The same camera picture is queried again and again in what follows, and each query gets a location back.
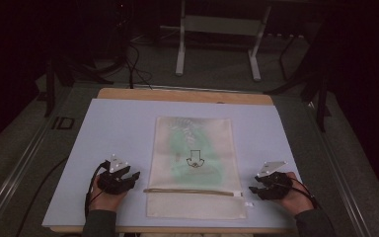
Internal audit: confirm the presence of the left hand-held gripper cable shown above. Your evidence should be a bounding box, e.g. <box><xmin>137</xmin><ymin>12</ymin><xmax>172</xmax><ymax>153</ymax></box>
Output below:
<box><xmin>84</xmin><ymin>159</ymin><xmax>111</xmax><ymax>219</ymax></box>

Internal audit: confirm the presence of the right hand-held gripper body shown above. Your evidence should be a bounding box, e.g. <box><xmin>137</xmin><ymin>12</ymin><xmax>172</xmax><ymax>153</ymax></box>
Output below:
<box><xmin>255</xmin><ymin>160</ymin><xmax>294</xmax><ymax>201</ymax></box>

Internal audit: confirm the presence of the green garment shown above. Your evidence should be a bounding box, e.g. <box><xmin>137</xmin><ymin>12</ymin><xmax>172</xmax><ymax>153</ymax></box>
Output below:
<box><xmin>167</xmin><ymin>126</ymin><xmax>226</xmax><ymax>187</ymax></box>

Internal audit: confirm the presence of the black stand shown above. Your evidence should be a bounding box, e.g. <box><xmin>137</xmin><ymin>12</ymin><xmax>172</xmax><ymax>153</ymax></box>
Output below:
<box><xmin>264</xmin><ymin>18</ymin><xmax>333</xmax><ymax>133</ymax></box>
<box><xmin>43</xmin><ymin>53</ymin><xmax>114</xmax><ymax>119</ymax></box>

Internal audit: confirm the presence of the beige mesh zipper bag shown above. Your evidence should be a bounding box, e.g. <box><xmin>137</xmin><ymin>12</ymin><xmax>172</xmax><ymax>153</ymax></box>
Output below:
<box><xmin>143</xmin><ymin>116</ymin><xmax>255</xmax><ymax>221</ymax></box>

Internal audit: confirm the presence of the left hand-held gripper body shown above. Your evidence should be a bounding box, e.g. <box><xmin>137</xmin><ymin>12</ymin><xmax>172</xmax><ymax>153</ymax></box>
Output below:
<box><xmin>97</xmin><ymin>153</ymin><xmax>133</xmax><ymax>196</ymax></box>

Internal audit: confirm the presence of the person's left hand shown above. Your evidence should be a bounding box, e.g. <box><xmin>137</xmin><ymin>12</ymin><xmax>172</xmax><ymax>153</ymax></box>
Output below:
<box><xmin>88</xmin><ymin>179</ymin><xmax>129</xmax><ymax>213</ymax></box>

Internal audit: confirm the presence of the black floor cable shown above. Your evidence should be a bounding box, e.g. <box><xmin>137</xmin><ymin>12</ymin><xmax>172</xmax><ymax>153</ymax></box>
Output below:
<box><xmin>14</xmin><ymin>155</ymin><xmax>70</xmax><ymax>237</ymax></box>

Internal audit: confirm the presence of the person's right hand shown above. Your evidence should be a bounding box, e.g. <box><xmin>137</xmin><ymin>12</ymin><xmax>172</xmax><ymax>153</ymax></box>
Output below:
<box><xmin>273</xmin><ymin>171</ymin><xmax>316</xmax><ymax>217</ymax></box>

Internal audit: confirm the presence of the metal floor rail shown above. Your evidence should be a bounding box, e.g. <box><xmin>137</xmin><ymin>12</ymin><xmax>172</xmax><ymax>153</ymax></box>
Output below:
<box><xmin>0</xmin><ymin>115</ymin><xmax>63</xmax><ymax>237</ymax></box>
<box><xmin>307</xmin><ymin>101</ymin><xmax>373</xmax><ymax>237</ymax></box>

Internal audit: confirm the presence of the black cables bundle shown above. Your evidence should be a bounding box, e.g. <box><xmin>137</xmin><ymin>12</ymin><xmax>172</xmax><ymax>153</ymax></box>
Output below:
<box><xmin>121</xmin><ymin>40</ymin><xmax>154</xmax><ymax>91</ymax></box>

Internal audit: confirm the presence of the lavender table mat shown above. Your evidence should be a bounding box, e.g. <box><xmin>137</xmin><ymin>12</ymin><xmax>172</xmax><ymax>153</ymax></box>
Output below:
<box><xmin>41</xmin><ymin>98</ymin><xmax>302</xmax><ymax>230</ymax></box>

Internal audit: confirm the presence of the hand-held gripper cable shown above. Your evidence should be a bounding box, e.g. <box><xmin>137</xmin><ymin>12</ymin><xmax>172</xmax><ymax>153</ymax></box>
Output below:
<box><xmin>285</xmin><ymin>182</ymin><xmax>319</xmax><ymax>210</ymax></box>
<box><xmin>84</xmin><ymin>159</ymin><xmax>111</xmax><ymax>219</ymax></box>

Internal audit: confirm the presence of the right hand-held gripper cable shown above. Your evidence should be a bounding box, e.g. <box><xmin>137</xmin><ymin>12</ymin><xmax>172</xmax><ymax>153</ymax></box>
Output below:
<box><xmin>285</xmin><ymin>182</ymin><xmax>319</xmax><ymax>210</ymax></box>

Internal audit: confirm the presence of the white metal stand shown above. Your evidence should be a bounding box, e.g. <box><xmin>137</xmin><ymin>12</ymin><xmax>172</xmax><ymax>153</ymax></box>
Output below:
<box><xmin>175</xmin><ymin>0</ymin><xmax>272</xmax><ymax>83</ymax></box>

